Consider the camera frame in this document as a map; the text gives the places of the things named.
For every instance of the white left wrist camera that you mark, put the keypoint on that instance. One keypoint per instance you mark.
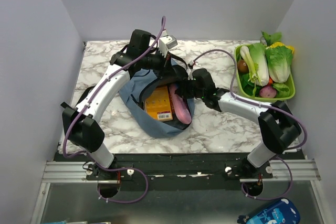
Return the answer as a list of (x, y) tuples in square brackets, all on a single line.
[(166, 43)]

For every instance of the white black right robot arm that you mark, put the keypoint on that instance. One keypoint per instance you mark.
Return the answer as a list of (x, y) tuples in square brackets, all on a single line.
[(277, 126)]

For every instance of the pink pencil case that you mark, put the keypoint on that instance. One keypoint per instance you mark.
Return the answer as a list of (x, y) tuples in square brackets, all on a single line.
[(180, 106)]

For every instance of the orange notebook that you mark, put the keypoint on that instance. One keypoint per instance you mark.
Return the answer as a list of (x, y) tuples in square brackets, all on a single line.
[(158, 105)]

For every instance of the napa cabbage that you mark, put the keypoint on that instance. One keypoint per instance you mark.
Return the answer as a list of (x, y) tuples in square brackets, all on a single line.
[(257, 53), (279, 62)]

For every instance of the purple red onion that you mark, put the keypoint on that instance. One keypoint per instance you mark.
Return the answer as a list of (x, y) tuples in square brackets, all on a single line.
[(268, 92)]

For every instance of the green leafy lettuce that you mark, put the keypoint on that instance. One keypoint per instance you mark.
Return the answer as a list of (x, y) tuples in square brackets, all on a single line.
[(271, 38)]

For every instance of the aluminium rail frame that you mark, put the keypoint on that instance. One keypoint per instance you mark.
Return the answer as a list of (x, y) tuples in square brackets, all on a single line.
[(72, 172)]

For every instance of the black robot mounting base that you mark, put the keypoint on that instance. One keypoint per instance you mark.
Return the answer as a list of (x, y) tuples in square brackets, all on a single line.
[(178, 172)]

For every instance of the brown mushroom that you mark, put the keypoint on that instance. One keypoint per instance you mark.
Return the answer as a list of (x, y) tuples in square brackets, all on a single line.
[(242, 67)]

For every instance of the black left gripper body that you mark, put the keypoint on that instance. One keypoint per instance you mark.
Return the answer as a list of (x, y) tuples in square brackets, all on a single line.
[(158, 62)]

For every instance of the right napa cabbage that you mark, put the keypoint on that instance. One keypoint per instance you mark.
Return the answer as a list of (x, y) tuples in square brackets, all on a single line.
[(279, 62)]

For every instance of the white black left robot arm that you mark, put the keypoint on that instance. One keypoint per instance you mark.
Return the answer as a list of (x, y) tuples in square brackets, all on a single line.
[(81, 123)]

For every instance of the yellow corn cob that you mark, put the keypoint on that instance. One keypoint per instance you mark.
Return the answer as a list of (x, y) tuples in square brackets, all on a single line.
[(280, 44)]

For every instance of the blue shark pencil case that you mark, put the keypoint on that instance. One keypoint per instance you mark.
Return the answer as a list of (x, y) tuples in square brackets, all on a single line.
[(280, 211)]

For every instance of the left napa cabbage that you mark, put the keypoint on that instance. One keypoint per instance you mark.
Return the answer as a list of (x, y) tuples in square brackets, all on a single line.
[(257, 53)]

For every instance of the orange carrot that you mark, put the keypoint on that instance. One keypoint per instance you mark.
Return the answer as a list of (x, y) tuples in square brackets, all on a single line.
[(270, 82)]

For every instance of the white green leek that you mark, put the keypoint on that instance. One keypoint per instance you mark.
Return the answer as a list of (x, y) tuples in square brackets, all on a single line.
[(245, 54)]

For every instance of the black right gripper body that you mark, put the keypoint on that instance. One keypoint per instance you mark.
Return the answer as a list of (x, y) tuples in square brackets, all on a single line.
[(189, 90)]

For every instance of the blue student backpack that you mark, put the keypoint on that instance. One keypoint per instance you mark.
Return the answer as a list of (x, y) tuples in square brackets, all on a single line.
[(133, 96)]

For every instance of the green plastic vegetable basket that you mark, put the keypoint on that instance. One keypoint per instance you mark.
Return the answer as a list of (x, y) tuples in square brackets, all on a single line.
[(250, 90)]

